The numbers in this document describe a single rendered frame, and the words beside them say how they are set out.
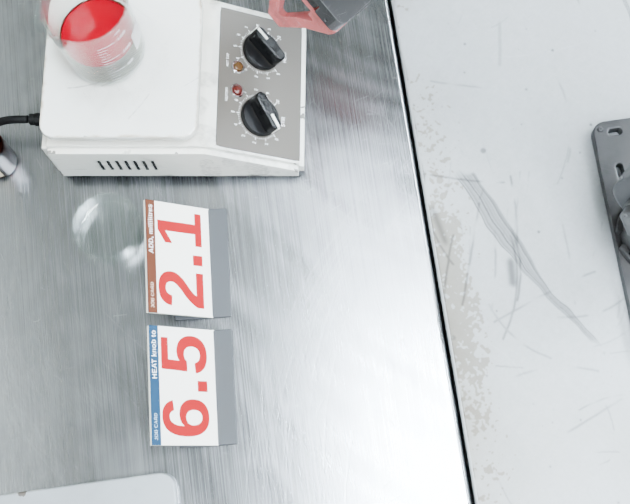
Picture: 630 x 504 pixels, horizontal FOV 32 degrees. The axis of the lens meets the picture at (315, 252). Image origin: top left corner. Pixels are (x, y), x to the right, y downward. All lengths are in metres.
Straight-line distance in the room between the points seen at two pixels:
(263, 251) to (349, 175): 0.09
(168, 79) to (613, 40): 0.38
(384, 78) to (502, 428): 0.30
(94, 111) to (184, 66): 0.08
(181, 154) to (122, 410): 0.20
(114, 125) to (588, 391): 0.41
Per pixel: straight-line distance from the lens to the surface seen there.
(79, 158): 0.88
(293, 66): 0.91
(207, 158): 0.86
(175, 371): 0.85
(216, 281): 0.88
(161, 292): 0.86
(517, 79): 0.95
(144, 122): 0.84
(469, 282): 0.89
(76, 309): 0.90
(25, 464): 0.90
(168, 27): 0.87
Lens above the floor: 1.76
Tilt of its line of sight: 75 degrees down
